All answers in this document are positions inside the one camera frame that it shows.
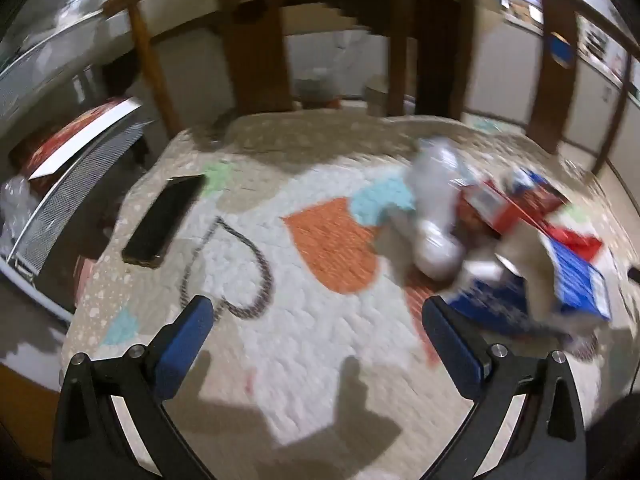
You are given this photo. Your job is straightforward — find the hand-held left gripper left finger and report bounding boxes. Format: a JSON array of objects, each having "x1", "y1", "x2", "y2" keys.
[{"x1": 52, "y1": 296, "x2": 215, "y2": 480}]

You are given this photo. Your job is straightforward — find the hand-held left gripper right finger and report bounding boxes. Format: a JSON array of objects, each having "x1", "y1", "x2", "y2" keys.
[{"x1": 422, "y1": 296, "x2": 588, "y2": 480}]

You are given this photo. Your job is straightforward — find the dark blue packet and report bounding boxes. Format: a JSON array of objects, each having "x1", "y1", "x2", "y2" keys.
[{"x1": 447, "y1": 280, "x2": 551, "y2": 336}]

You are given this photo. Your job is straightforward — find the heart pattern rug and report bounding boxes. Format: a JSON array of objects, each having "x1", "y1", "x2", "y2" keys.
[{"x1": 65, "y1": 110, "x2": 631, "y2": 480}]

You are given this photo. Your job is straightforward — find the black smartphone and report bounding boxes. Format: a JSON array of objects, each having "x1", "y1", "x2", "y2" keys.
[{"x1": 121, "y1": 174, "x2": 207, "y2": 268}]

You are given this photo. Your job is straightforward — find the blue white carton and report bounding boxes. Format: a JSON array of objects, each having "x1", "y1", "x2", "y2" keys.
[{"x1": 495, "y1": 220, "x2": 613, "y2": 326}]

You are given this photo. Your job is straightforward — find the red cardboard carton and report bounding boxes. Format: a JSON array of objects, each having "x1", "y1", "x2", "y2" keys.
[{"x1": 457, "y1": 167, "x2": 571, "y2": 236}]

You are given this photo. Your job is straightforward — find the crushed clear plastic bottle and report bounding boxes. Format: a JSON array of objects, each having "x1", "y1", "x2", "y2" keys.
[{"x1": 405, "y1": 137, "x2": 473, "y2": 281}]

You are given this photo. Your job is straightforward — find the metal mesh rack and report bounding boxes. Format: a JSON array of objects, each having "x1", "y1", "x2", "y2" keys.
[{"x1": 10, "y1": 120, "x2": 156, "y2": 271}]

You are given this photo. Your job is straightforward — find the clear plastic bag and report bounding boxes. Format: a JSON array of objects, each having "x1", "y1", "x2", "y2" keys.
[{"x1": 0, "y1": 175, "x2": 41, "y2": 256}]

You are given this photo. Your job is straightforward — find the red white flat box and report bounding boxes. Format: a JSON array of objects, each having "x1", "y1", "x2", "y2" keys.
[{"x1": 27, "y1": 99, "x2": 146, "y2": 181}]

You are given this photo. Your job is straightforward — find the kitchen cabinets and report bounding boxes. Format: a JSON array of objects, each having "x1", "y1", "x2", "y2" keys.
[{"x1": 465, "y1": 0, "x2": 640, "y2": 161}]

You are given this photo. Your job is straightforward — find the blue towel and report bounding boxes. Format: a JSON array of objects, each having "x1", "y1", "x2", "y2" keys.
[{"x1": 547, "y1": 32, "x2": 573, "y2": 68}]

